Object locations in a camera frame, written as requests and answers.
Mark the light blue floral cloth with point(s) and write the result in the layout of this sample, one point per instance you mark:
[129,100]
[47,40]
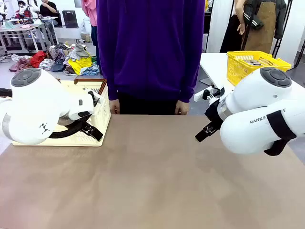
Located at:
[91,70]

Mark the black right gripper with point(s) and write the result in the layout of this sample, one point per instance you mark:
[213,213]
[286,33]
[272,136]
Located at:
[214,112]

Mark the person in red with hat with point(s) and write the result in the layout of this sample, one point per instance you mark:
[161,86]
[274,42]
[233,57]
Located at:
[23,12]

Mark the cardboard box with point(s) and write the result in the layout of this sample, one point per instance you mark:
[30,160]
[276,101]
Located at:
[85,37]

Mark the person in purple sweater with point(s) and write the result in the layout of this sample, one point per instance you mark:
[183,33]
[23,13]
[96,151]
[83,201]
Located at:
[150,47]

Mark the cream plastic shopping basket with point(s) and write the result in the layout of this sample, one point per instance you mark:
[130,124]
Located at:
[104,112]

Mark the person in pink top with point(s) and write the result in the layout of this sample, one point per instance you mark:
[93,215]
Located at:
[91,14]

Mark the black stand leg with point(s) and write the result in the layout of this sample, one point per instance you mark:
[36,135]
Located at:
[300,56]

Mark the yellow plastic basket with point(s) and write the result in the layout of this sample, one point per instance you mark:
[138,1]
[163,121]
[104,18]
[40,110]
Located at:
[240,69]

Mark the person's left hand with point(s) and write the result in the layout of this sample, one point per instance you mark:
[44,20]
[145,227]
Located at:
[182,108]

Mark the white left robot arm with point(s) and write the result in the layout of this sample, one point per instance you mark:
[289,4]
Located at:
[35,107]

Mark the red cloth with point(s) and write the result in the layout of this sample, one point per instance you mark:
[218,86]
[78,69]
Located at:
[38,58]

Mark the black garment rack stand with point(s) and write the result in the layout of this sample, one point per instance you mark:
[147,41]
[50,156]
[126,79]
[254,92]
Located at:
[277,47]

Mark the pink plaid cloth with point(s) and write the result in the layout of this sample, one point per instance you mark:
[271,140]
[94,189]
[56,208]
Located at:
[21,63]

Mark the dark grey jacket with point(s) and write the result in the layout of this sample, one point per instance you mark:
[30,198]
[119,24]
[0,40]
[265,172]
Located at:
[280,19]

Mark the person's right forearm purple sleeve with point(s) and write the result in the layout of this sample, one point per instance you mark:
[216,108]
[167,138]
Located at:
[112,86]

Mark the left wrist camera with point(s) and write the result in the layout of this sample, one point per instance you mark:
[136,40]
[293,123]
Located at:
[95,96]

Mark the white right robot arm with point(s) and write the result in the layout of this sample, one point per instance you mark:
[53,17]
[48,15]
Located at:
[250,95]

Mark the white side table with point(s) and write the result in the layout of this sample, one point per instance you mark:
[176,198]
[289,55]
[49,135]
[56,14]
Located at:
[214,66]

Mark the white floral cloth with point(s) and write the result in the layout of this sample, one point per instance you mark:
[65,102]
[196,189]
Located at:
[46,64]

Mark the brown apron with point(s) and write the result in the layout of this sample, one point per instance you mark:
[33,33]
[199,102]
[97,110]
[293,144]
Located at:
[261,28]

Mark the black dress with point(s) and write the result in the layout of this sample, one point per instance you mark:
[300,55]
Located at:
[232,35]

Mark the purple floral cloth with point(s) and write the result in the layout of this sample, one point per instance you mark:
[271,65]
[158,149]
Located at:
[56,53]

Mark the black jacket white stripes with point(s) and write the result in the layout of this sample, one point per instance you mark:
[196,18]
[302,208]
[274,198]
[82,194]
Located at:
[252,16]

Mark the dark blue cloth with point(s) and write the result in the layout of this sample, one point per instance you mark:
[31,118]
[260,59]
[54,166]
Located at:
[57,68]

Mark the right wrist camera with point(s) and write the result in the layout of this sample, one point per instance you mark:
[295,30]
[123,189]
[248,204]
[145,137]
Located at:
[201,95]

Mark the seated person black shirt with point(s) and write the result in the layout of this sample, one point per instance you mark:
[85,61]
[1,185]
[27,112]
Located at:
[47,9]

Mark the grey background work table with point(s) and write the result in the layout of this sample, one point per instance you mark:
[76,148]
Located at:
[19,28]

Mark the yellow cloth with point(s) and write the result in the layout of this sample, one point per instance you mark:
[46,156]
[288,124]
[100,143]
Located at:
[78,63]

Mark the person's right hand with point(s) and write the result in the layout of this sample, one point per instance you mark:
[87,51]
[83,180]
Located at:
[114,107]

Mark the silver drink can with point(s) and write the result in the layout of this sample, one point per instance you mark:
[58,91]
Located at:
[253,62]

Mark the grey patterned cloth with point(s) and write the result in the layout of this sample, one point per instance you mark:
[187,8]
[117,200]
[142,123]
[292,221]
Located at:
[79,51]

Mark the white curtain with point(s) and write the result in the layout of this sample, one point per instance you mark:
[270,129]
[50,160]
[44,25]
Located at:
[219,23]

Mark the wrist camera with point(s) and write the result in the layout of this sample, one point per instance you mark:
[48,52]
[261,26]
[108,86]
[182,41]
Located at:
[201,95]
[95,96]

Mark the person's left forearm purple sleeve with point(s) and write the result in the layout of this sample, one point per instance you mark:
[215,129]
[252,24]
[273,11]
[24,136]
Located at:
[188,88]

